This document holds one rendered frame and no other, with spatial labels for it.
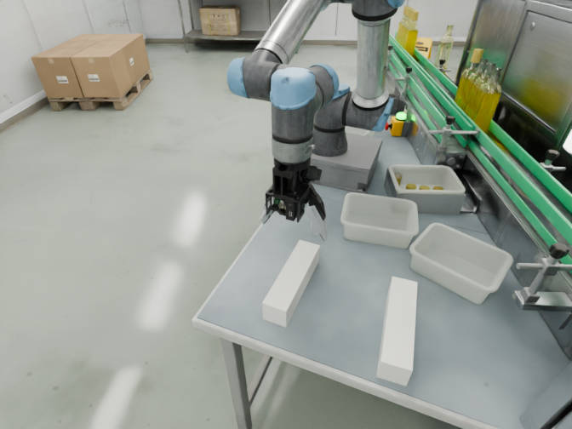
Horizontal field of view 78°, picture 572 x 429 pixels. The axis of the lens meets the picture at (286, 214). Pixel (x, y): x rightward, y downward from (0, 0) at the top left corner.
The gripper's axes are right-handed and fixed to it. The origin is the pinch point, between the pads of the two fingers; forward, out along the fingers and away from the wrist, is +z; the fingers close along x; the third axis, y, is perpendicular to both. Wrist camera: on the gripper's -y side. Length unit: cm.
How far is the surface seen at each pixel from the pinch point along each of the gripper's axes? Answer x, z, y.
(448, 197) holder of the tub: 34, 13, -49
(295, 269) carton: 0.1, 13.8, -1.1
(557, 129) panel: 59, -7, -67
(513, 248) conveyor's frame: 52, 14, -32
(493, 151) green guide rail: 44, 0, -60
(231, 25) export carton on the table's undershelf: -317, 53, -509
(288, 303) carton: 2.6, 13.8, 9.5
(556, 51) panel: 54, -26, -82
